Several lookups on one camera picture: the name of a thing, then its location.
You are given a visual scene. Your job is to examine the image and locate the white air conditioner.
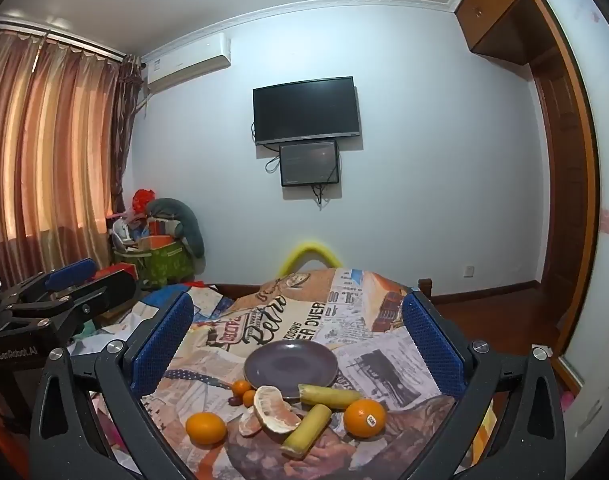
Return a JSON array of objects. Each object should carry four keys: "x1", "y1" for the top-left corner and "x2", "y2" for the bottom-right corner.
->
[{"x1": 140, "y1": 32, "x2": 232, "y2": 94}]

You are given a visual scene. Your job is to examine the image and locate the printed blanket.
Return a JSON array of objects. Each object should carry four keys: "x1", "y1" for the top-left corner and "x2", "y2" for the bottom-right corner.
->
[{"x1": 67, "y1": 266, "x2": 495, "y2": 480}]

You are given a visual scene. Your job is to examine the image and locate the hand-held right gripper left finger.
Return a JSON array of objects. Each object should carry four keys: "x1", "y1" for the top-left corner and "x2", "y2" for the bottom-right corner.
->
[{"x1": 28, "y1": 290, "x2": 195, "y2": 480}]

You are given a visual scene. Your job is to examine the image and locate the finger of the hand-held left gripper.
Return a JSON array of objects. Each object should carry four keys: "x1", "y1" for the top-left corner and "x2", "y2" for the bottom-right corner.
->
[
  {"x1": 9, "y1": 272, "x2": 138, "y2": 332},
  {"x1": 4, "y1": 258, "x2": 98, "y2": 311}
]

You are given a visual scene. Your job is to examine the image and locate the wooden door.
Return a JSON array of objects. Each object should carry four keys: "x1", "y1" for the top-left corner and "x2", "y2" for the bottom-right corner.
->
[{"x1": 527, "y1": 0, "x2": 601, "y2": 366}]

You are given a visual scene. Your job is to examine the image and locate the wooden overhead cabinet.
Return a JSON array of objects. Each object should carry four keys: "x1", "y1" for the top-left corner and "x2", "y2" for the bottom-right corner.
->
[{"x1": 454, "y1": 0, "x2": 560, "y2": 66}]

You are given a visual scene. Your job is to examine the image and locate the red box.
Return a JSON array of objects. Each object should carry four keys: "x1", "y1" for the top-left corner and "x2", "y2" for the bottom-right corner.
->
[{"x1": 94, "y1": 264, "x2": 136, "y2": 282}]

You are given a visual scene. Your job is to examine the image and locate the dark purple plate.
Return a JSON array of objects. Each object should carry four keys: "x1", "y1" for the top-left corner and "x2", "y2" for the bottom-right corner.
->
[{"x1": 244, "y1": 340, "x2": 339, "y2": 403}]

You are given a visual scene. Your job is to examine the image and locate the small black monitor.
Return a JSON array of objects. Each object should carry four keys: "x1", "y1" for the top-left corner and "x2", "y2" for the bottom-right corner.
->
[{"x1": 279, "y1": 140, "x2": 340, "y2": 188}]

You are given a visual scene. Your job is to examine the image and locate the orange with sticker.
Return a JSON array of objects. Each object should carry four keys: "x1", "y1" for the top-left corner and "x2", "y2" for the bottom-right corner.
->
[{"x1": 343, "y1": 398, "x2": 387, "y2": 440}]

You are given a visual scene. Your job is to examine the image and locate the red plastic bag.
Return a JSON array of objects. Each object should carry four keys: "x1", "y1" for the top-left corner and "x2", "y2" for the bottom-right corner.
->
[{"x1": 132, "y1": 188, "x2": 158, "y2": 217}]

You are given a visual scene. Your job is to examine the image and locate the striped orange curtain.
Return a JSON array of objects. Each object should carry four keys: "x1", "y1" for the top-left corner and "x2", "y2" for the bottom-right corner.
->
[{"x1": 0, "y1": 27, "x2": 128, "y2": 286}]

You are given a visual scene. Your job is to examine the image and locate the orange box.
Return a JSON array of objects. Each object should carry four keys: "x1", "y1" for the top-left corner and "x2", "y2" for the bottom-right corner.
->
[{"x1": 145, "y1": 232, "x2": 178, "y2": 250}]

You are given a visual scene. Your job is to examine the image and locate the yellow hoop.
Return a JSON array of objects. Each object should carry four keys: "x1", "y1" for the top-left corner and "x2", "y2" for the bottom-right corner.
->
[{"x1": 278, "y1": 242, "x2": 343, "y2": 277}]

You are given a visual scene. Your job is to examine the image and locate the peeled pomelo segment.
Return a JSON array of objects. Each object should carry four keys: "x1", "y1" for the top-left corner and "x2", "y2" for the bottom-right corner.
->
[
  {"x1": 253, "y1": 385, "x2": 302, "y2": 436},
  {"x1": 238, "y1": 406, "x2": 265, "y2": 437}
]

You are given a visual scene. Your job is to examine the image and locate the plain orange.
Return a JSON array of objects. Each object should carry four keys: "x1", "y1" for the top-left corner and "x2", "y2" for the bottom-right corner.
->
[{"x1": 186, "y1": 412, "x2": 228, "y2": 445}]

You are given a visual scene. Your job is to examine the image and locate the white wardrobe panel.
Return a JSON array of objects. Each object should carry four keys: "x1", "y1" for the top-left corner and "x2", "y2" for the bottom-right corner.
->
[{"x1": 541, "y1": 0, "x2": 609, "y2": 443}]

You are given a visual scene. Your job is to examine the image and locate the green sugarcane piece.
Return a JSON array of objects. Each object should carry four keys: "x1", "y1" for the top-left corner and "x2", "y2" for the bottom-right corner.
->
[
  {"x1": 281, "y1": 404, "x2": 332, "y2": 459},
  {"x1": 298, "y1": 384, "x2": 365, "y2": 409}
]

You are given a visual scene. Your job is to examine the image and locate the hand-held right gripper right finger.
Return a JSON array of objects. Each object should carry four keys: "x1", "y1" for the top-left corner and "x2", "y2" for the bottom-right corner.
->
[{"x1": 401, "y1": 287, "x2": 570, "y2": 480}]

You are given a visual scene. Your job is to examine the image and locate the brown patterned curtain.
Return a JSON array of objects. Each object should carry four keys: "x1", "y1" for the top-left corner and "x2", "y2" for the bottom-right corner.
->
[{"x1": 107, "y1": 54, "x2": 146, "y2": 218}]

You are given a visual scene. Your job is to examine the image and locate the black wall television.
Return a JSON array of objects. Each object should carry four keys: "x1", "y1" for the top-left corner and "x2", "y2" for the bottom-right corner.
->
[{"x1": 253, "y1": 76, "x2": 361, "y2": 146}]

